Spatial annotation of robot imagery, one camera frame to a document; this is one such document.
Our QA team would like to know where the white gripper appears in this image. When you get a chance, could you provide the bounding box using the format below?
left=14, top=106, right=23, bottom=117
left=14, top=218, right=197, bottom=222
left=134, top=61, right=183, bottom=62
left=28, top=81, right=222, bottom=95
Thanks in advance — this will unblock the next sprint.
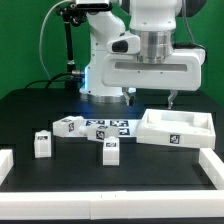
left=101, top=49, right=205, bottom=109

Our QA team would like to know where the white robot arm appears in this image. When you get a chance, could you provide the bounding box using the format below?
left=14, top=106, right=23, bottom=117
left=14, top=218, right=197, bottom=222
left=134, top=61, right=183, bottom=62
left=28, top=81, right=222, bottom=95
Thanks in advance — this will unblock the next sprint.
left=77, top=0, right=207, bottom=105

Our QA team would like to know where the tag sheet on table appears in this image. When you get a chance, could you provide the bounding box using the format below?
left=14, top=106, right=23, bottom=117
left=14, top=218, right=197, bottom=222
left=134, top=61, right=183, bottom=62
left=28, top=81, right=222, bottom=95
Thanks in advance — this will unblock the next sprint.
left=80, top=119, right=140, bottom=137

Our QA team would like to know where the white right fence bar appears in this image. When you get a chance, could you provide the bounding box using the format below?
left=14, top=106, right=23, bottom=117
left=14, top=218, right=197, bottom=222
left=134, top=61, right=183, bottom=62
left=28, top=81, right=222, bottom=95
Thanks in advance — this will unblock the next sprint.
left=199, top=148, right=224, bottom=190

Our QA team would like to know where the white fence bar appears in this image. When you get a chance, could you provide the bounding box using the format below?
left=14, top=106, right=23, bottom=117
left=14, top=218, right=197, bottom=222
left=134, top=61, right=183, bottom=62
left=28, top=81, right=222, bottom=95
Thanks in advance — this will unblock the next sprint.
left=199, top=148, right=224, bottom=190
left=0, top=190, right=224, bottom=220

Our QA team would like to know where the white front fence bar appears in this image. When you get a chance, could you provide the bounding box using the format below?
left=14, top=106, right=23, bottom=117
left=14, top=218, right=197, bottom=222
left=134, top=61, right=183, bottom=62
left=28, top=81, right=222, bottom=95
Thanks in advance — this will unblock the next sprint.
left=0, top=190, right=224, bottom=220

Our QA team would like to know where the white left fence piece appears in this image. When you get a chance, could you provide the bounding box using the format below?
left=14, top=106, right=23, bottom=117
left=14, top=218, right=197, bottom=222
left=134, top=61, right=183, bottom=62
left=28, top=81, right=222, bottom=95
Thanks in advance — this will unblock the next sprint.
left=0, top=149, right=14, bottom=185

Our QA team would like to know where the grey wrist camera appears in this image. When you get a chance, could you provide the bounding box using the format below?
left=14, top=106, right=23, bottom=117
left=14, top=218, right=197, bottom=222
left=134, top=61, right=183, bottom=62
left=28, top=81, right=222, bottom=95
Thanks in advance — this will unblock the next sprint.
left=107, top=32, right=140, bottom=54

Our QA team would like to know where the black cable on table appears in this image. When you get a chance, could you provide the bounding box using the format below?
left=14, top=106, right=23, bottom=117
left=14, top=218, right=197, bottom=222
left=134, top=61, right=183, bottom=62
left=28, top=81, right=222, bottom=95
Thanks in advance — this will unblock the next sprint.
left=24, top=72, right=73, bottom=90

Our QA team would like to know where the black camera stand pole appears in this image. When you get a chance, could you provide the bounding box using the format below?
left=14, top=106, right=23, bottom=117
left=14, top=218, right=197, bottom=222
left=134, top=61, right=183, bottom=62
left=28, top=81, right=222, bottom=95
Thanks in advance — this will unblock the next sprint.
left=56, top=3, right=87, bottom=92

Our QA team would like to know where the white cable loop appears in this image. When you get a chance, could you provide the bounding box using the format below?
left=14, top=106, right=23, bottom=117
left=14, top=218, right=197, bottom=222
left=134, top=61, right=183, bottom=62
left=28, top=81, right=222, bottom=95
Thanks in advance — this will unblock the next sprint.
left=38, top=0, right=73, bottom=81

